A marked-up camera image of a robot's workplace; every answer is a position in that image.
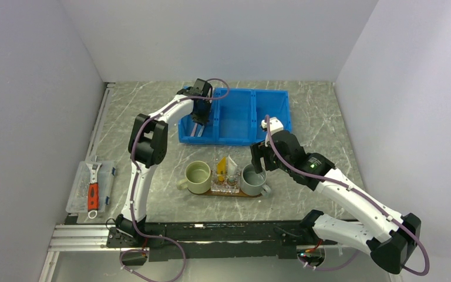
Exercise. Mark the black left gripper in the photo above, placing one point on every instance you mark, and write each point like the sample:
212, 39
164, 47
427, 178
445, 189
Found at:
204, 120

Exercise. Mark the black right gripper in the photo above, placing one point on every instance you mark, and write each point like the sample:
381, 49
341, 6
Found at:
258, 152

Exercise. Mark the white toothpaste tube green cap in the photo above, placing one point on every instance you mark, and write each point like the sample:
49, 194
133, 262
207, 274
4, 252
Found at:
231, 170

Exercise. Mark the grey ceramic mug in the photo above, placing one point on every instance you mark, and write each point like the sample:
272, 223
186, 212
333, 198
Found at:
254, 184

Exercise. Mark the yellow orange tube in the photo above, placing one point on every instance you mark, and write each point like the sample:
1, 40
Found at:
222, 169

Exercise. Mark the clear glass toothbrush holder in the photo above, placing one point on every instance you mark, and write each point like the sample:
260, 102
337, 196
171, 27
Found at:
225, 186

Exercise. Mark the brown oval wooden tray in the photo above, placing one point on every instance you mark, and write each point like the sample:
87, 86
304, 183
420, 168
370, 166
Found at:
240, 193

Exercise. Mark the light green ceramic mug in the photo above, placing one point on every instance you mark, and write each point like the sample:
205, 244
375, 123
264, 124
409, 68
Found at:
197, 178

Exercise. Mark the grey toothbrush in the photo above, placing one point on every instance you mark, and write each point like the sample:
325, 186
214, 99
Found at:
200, 132

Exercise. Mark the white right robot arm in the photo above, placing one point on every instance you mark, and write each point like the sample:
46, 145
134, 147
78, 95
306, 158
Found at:
388, 237

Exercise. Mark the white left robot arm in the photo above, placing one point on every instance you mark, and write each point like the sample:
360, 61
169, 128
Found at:
148, 147

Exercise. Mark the blue left storage bin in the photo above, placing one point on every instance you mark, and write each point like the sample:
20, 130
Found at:
185, 126

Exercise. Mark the blue storage bin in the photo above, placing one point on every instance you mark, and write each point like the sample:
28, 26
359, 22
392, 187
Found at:
276, 104
185, 126
234, 117

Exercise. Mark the blue middle storage bin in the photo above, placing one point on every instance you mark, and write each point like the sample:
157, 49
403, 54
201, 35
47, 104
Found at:
234, 117

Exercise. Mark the blue right storage bin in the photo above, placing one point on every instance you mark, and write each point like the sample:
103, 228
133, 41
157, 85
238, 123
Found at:
276, 104

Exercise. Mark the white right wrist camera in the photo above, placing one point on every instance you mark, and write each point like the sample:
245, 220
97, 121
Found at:
273, 123

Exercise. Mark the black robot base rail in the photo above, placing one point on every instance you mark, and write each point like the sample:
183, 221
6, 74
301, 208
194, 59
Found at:
227, 239

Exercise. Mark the red handled tool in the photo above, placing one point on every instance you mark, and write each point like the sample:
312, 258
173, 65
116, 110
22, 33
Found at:
93, 190

